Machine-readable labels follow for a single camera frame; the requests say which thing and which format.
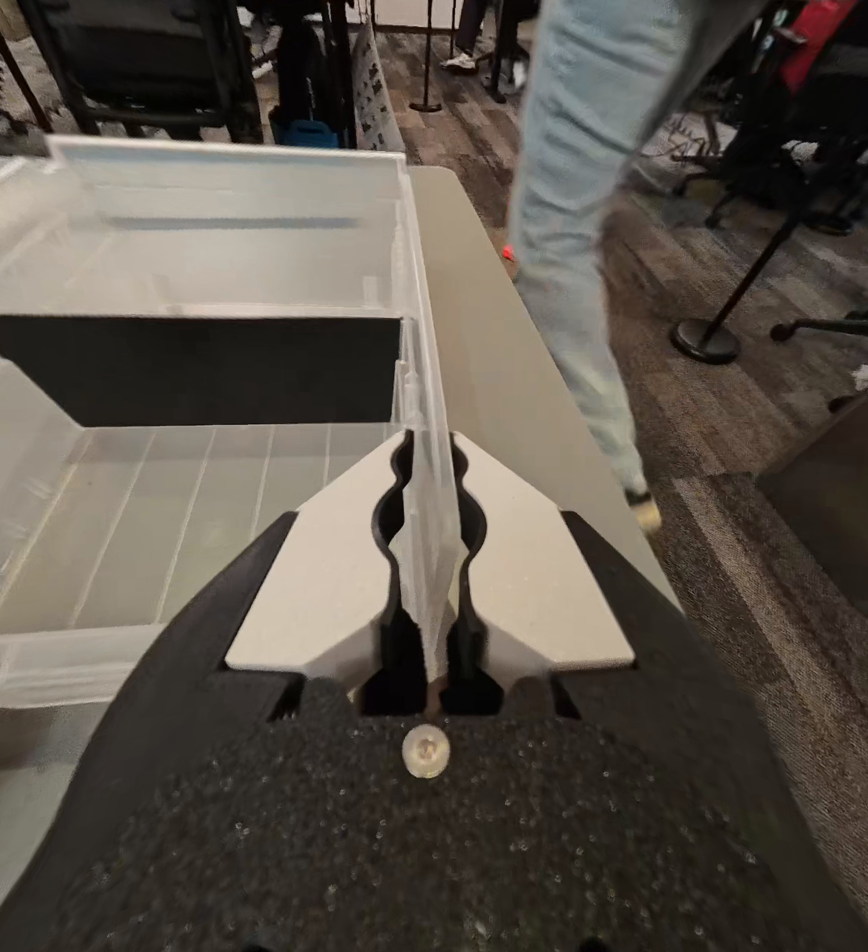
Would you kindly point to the black stanchion post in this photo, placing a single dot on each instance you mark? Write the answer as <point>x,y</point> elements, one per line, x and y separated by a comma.
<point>426,104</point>
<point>705,342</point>

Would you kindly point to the red cloth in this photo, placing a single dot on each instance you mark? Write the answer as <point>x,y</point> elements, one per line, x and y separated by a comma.
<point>813,37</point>

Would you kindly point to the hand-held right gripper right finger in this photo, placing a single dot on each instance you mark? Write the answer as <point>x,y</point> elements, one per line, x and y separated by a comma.
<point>538,580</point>

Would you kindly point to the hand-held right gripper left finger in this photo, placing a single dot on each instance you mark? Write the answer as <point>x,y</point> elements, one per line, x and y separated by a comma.
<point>315,580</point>

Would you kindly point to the white printed hanging bag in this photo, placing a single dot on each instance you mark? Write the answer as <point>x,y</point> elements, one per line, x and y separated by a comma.
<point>374,97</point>

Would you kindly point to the blue box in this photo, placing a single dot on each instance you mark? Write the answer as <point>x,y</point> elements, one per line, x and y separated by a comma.
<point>315,134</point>

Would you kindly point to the clear plastic bin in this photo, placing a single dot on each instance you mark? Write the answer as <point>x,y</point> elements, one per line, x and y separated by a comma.
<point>181,520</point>

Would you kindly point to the black bin divider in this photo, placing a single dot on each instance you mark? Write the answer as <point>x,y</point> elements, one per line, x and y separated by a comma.
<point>181,372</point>

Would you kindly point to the black office chair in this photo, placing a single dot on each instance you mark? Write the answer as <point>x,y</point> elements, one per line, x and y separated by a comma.
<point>813,149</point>
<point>144,59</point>

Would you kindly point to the dark brown cabinet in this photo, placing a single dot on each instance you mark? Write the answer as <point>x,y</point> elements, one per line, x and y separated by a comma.
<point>850,506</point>

